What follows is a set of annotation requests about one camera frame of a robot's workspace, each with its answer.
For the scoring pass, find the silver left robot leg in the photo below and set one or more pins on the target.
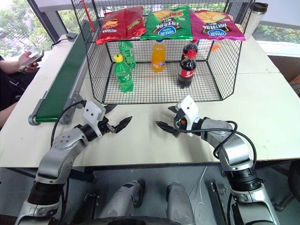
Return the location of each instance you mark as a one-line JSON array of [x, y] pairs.
[[124, 199]]

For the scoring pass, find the red rod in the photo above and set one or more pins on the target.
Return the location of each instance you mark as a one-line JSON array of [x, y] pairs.
[[87, 14]]

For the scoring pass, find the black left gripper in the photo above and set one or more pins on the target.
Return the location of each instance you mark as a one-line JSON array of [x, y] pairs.
[[103, 124]]

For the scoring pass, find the cola bottle red cap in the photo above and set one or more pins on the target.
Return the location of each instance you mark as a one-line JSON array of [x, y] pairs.
[[190, 47], [187, 70]]

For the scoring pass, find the magenta chips bag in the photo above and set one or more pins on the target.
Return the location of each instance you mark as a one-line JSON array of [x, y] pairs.
[[214, 27]]

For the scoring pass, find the green conveyor belt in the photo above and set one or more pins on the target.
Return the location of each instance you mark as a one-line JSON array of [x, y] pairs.
[[62, 79]]

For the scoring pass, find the white tumbler black lid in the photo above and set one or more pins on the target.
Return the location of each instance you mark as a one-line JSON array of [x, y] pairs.
[[255, 18]]

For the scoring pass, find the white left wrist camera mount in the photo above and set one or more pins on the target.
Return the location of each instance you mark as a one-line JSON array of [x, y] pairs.
[[92, 112]]

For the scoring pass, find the orange soda bottle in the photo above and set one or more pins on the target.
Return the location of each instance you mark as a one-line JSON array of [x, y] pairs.
[[158, 57]]

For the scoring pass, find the grey box with cable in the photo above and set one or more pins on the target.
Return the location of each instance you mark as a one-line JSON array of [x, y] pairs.
[[71, 36]]

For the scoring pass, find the small orange object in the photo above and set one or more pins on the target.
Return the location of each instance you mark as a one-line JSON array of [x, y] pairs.
[[216, 48]]

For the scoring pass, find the silver right robot leg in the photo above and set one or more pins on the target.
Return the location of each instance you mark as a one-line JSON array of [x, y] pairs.
[[179, 204]]

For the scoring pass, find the silver robot leg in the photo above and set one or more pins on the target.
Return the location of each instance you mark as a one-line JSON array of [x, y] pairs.
[[124, 199], [179, 204]]

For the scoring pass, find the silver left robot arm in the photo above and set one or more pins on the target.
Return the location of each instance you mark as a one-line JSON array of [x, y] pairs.
[[58, 150]]

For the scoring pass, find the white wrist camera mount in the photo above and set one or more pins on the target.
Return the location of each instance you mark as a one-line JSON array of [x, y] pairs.
[[190, 110], [92, 112]]

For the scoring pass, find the green soda bottle yellow cap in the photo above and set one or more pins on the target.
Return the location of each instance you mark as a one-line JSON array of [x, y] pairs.
[[123, 75]]

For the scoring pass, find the person's bare hand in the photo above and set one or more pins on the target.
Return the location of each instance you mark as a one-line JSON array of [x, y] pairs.
[[25, 59]]

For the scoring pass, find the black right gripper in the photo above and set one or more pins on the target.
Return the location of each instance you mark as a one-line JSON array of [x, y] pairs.
[[180, 120]]

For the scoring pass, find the person's forearm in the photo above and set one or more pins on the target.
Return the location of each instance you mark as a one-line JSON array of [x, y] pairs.
[[9, 68]]

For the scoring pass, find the silver smartphone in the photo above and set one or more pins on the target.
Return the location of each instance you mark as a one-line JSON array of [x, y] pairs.
[[35, 58]]

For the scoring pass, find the green chips bag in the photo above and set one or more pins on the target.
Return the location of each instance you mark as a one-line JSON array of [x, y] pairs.
[[167, 24]]

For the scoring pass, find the red chips bag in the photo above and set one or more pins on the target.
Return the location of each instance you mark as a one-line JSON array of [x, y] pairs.
[[122, 25]]

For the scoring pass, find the person's dark clothing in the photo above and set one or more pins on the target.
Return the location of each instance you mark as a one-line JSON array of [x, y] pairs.
[[9, 93]]

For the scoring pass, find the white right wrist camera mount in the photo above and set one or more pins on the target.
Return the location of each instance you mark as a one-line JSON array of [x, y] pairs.
[[190, 110]]

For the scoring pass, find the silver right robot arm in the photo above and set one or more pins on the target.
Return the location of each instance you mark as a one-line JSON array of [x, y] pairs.
[[234, 150]]

